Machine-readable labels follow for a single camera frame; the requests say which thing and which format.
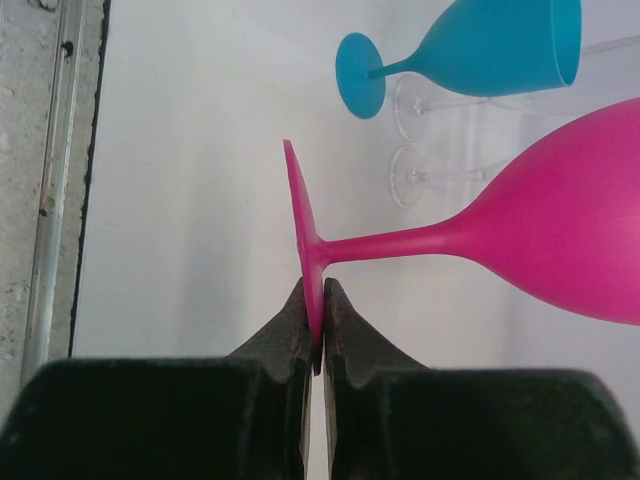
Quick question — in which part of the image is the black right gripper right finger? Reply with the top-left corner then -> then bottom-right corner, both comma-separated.
324,279 -> 639,479

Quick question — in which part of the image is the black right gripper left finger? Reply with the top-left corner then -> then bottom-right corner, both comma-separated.
1,287 -> 312,479

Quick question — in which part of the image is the clear champagne flute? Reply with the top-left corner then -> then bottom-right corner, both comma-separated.
393,34 -> 640,141
388,144 -> 510,209

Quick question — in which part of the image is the pink wine glass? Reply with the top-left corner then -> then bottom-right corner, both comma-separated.
283,99 -> 639,368

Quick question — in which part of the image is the cyan wine glass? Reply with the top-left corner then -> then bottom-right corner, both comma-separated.
335,0 -> 582,119

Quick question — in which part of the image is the aluminium front frame rail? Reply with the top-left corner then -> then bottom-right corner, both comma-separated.
1,1 -> 110,401

